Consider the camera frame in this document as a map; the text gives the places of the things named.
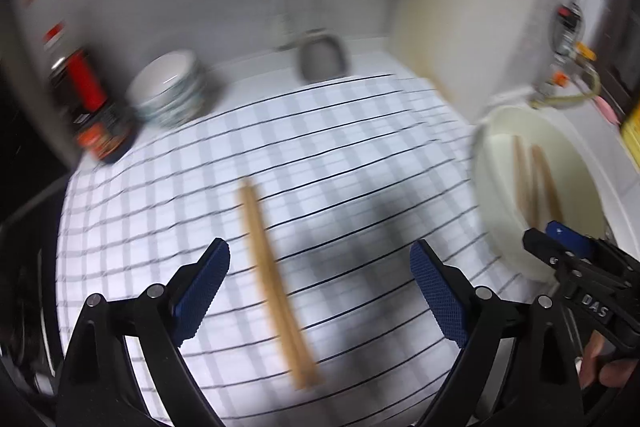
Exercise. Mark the metal spatula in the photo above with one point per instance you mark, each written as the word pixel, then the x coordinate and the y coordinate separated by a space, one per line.
pixel 320 56

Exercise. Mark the dark soy sauce bottle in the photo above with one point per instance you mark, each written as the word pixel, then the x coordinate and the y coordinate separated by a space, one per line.
pixel 101 123

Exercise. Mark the gas valve with hose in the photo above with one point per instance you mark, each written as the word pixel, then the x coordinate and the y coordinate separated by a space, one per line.
pixel 572 78

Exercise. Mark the bottom patterned ceramic bowl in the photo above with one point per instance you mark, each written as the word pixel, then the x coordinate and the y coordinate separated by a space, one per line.
pixel 179 108

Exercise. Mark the yellow sponge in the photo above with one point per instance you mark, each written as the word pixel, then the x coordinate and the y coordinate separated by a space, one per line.
pixel 630 134

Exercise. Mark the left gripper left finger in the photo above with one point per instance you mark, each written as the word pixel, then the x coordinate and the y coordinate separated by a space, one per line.
pixel 174 312

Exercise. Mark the cream round container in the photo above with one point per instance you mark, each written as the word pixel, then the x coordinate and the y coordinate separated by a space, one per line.
pixel 492 175

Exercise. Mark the patterned ceramic bowl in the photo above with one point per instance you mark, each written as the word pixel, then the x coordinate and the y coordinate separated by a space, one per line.
pixel 162 74
pixel 179 108

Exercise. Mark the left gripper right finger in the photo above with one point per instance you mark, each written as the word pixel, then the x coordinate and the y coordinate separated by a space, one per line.
pixel 456 304

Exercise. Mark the pink object on counter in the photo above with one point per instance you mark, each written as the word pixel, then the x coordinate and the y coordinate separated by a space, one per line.
pixel 606 110

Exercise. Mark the white black checkered cloth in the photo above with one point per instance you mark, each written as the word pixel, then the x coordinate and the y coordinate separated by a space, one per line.
pixel 349 174

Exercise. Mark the right hand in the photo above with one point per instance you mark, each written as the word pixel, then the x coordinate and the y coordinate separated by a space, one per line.
pixel 613 374

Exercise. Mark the top patterned ceramic bowl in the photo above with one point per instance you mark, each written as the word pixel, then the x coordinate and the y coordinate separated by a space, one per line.
pixel 162 74

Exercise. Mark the cream cutting board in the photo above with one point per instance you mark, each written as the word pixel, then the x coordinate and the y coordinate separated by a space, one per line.
pixel 465 1

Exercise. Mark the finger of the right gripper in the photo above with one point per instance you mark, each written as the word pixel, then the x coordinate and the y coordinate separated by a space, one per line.
pixel 549 251
pixel 570 236

